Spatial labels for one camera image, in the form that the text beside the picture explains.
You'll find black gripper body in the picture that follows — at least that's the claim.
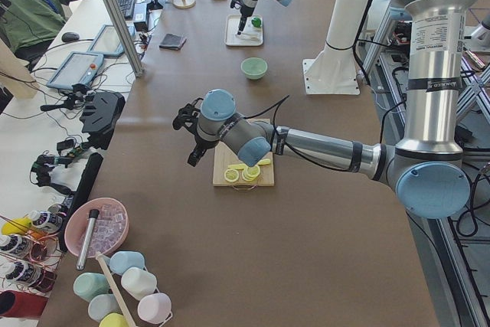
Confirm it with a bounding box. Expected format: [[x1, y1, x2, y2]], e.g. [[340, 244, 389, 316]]
[[194, 131, 218, 151], [240, 3, 254, 19]]

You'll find white ceramic spoon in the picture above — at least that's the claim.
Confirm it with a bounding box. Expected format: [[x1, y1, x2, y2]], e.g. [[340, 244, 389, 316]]
[[235, 33, 260, 41]]

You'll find light green bowl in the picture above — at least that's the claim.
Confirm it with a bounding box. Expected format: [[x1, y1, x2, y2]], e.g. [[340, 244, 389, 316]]
[[240, 57, 268, 80]]

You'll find pink bowl with ice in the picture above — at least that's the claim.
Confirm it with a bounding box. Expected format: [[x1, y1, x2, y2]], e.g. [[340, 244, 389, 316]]
[[64, 198, 129, 258]]

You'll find metal tube in bowl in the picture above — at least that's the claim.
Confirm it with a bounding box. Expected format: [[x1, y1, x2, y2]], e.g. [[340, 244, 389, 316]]
[[76, 209, 100, 271]]

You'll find green lime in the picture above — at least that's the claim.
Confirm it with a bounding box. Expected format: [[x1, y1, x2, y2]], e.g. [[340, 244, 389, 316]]
[[251, 17, 262, 28]]

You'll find white rabbit tray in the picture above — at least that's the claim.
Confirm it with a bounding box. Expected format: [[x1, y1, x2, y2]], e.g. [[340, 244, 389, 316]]
[[224, 15, 264, 47]]

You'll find wooden cutting board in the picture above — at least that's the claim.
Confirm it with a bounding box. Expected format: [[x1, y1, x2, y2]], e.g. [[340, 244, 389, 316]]
[[213, 142, 275, 187]]

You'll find lemon slice upper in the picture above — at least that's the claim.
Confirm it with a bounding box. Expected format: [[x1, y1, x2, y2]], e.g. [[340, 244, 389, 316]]
[[224, 168, 240, 183]]

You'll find lemon slice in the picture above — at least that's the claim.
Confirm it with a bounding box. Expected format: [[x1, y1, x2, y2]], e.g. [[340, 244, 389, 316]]
[[224, 168, 240, 183], [242, 165, 261, 181]]

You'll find lemon slice lower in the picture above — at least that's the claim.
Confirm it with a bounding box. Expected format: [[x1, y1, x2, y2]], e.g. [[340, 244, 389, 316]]
[[242, 165, 261, 181]]

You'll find folded grey cloth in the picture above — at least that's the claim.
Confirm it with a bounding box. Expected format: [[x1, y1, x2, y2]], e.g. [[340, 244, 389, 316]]
[[158, 33, 187, 51]]

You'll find white pillar with base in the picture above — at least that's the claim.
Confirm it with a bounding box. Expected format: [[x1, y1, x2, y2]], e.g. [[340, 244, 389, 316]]
[[303, 0, 369, 95]]

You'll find upper blue teach pendant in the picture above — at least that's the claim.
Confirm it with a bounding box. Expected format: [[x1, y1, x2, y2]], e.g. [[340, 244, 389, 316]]
[[88, 25, 124, 58]]

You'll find blue teach pendant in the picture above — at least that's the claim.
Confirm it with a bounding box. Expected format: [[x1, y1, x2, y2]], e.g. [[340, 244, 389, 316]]
[[46, 51, 104, 90], [88, 25, 124, 58]]

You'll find lower blue teach pendant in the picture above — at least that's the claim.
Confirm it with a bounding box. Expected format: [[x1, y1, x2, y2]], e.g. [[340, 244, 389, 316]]
[[46, 51, 104, 90]]

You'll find white cup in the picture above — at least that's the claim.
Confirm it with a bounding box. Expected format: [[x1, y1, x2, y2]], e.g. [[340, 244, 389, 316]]
[[121, 267, 157, 300]]

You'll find pink cup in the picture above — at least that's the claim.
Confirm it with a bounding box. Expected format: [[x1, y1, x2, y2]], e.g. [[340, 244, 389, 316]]
[[137, 293, 173, 324]]

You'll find black computer mouse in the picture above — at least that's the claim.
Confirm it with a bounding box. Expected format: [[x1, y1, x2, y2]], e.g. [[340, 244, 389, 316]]
[[61, 32, 80, 43]]

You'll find green cup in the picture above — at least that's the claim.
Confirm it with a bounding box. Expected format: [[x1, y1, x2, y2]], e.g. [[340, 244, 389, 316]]
[[73, 273, 109, 302]]

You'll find light blue cup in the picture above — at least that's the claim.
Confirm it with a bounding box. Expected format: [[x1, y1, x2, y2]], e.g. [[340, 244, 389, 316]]
[[87, 293, 120, 322]]

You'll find yellow cup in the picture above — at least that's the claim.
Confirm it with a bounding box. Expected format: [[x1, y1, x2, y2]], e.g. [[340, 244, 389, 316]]
[[99, 312, 129, 327]]

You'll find seated person green jacket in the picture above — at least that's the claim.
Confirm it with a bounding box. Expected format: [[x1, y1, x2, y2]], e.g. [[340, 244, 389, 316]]
[[1, 0, 79, 64]]

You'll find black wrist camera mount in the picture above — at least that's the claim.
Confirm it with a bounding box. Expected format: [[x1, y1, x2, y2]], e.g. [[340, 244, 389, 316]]
[[230, 0, 242, 9]]

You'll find aluminium frame post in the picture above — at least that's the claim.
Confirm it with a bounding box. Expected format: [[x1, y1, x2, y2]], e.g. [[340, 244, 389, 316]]
[[103, 0, 144, 77]]

